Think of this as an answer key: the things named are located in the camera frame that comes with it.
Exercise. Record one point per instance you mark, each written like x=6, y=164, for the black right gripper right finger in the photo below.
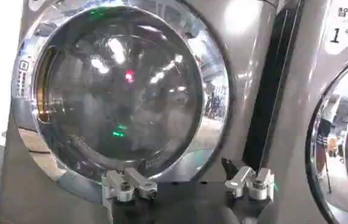
x=254, y=186

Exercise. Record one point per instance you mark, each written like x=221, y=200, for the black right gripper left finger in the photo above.
x=122, y=186

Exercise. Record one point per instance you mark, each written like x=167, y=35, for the grey dryer with number label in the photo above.
x=297, y=121

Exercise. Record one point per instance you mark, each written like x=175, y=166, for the round glass dryer door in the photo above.
x=119, y=91
x=341, y=143

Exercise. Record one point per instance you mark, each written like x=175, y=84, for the white number label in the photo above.
x=344, y=30

